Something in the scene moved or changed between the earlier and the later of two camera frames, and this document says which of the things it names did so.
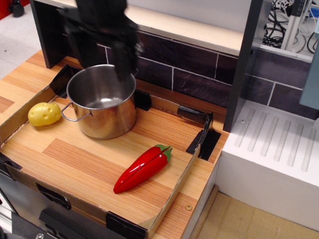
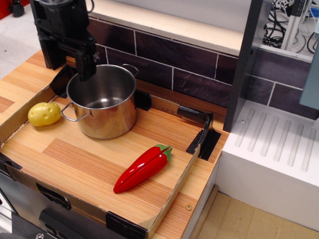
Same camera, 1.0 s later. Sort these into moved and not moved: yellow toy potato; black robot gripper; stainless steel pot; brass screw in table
Moved: black robot gripper
Not moved: yellow toy potato; stainless steel pot; brass screw in table
